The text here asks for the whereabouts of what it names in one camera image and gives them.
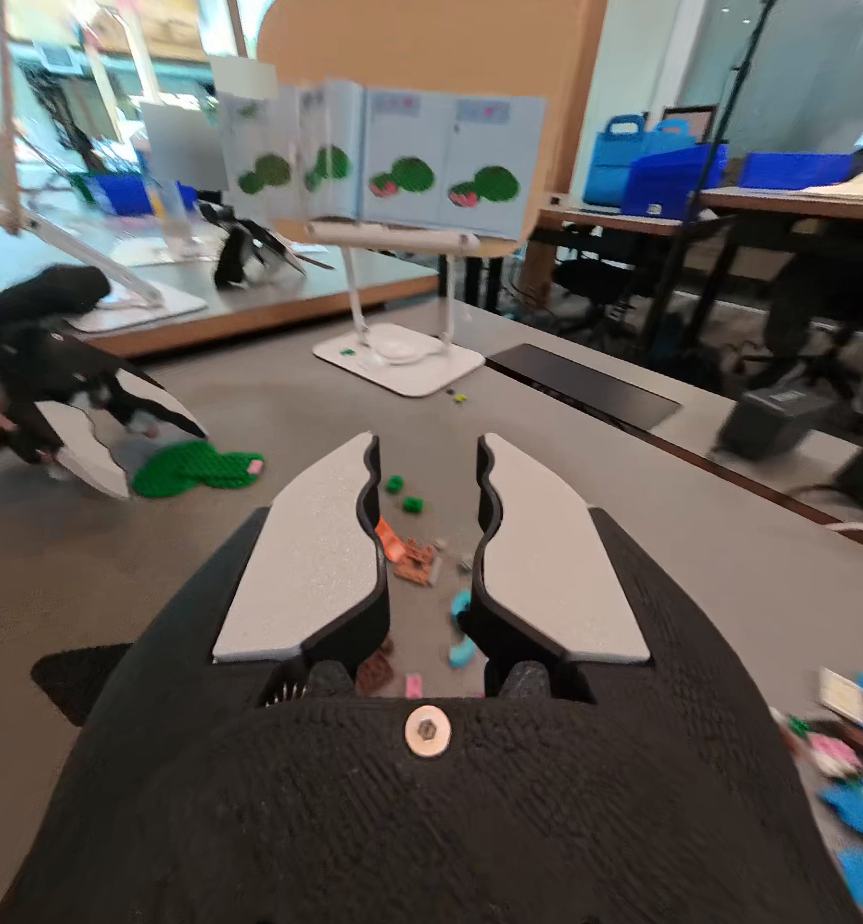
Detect brown lego brick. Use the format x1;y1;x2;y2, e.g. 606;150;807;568
354;638;398;695

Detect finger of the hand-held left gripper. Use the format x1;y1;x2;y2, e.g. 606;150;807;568
109;363;210;443
33;399;134;502

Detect idle hand-held gripper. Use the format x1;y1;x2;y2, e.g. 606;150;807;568
212;203;311;291

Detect lego instruction booklet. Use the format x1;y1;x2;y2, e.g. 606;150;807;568
214;78;549;241

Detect pile of lego bricks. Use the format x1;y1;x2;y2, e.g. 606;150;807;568
773;666;863;919

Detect green lego plate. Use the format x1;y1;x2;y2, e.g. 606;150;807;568
131;441;267;501

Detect black cable tray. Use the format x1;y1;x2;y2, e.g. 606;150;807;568
484;342;683;436

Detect light blue curved brick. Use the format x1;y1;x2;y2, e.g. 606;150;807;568
448;589;481;670

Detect dark power station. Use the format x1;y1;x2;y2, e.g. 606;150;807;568
715;385;863;464

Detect blue storage bin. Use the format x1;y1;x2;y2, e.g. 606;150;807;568
736;150;856;192
84;172;200;219

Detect orange brick separator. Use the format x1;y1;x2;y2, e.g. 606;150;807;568
373;515;408;565

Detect blue tote bag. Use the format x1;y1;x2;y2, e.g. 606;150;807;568
583;112;730;218

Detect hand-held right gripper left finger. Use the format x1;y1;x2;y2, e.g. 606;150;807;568
211;431;392;665

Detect wooden table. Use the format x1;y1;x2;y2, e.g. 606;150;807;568
536;184;863;239
78;238;441;359

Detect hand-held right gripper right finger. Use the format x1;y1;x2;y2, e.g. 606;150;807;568
470;432;652;665

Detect black tripod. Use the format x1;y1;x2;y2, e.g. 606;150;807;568
639;0;780;362

